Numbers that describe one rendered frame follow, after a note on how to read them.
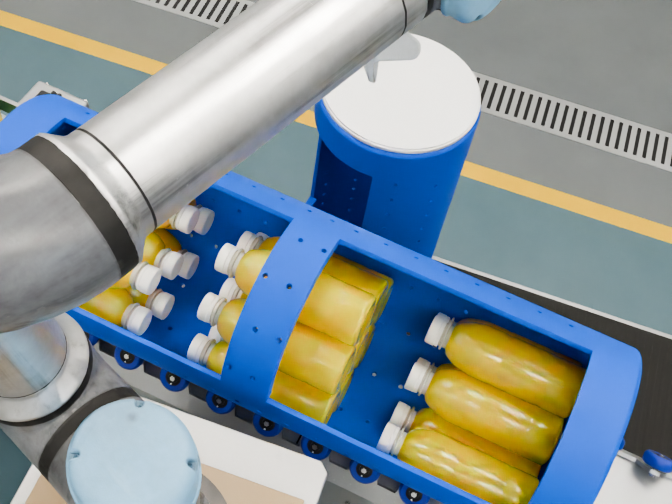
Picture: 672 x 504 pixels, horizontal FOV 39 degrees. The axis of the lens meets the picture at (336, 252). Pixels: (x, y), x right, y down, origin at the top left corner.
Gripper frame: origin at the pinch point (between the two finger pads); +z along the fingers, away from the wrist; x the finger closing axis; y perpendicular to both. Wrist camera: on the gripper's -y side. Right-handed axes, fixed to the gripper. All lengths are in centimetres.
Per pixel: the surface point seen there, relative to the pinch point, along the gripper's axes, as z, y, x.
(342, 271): 33.7, -2.7, -14.6
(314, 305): 28.6, -3.4, -22.2
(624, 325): 155, 45, 43
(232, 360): 29.7, -10.8, -31.8
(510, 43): 183, -10, 145
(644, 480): 62, 44, -21
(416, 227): 75, -2, 15
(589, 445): 29, 33, -29
